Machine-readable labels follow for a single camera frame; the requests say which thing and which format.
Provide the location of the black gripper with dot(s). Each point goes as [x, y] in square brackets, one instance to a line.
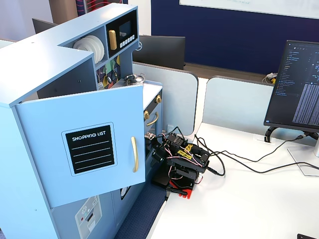
[158, 152]

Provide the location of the blue shopping list cabinet door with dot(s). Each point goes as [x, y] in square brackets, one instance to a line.
[49, 119]

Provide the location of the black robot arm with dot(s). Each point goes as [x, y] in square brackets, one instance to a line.
[189, 169]

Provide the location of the blue oven door with window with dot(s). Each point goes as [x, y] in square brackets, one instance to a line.
[153, 132]

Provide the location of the blue dishwasher door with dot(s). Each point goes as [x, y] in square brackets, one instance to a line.
[119, 211]

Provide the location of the blue water dispenser fridge door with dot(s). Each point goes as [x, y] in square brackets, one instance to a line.
[64, 224]

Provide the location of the black microwave door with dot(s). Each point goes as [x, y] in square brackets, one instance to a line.
[132, 20]

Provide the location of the gold stove knob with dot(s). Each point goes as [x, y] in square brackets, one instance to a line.
[158, 98]
[146, 115]

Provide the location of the black table clamp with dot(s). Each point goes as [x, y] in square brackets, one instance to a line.
[177, 191]

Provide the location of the grey desk divider panel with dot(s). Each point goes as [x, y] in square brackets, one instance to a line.
[236, 104]
[174, 99]

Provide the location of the steel pot with lid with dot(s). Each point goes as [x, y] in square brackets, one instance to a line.
[135, 79]

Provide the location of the black monitor switched off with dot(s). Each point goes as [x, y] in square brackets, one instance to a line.
[42, 26]
[162, 52]

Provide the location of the clear acrylic holder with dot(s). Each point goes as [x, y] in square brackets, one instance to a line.
[259, 139]

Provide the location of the white toy plate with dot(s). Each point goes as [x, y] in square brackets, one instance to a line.
[84, 44]
[99, 49]
[103, 53]

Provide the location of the small yellow object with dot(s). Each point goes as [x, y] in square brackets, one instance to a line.
[273, 80]

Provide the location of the blue toy kitchen unit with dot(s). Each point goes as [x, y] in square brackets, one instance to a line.
[37, 62]

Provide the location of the silver monitor stand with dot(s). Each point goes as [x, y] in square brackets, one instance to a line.
[304, 161]

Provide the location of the monitor showing code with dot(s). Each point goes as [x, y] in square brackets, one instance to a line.
[294, 87]

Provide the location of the whiteboard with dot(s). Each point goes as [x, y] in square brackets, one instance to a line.
[249, 5]

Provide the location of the flat black device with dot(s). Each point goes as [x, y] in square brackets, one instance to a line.
[309, 236]

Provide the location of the small camera circuit board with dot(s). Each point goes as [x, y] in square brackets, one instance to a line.
[150, 136]

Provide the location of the white wall socket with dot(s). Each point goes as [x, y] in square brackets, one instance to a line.
[170, 128]

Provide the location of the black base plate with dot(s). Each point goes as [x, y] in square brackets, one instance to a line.
[159, 179]

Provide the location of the red robot base mount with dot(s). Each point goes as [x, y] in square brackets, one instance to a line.
[185, 193]

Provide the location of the black bracket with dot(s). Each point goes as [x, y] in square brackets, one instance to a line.
[269, 134]

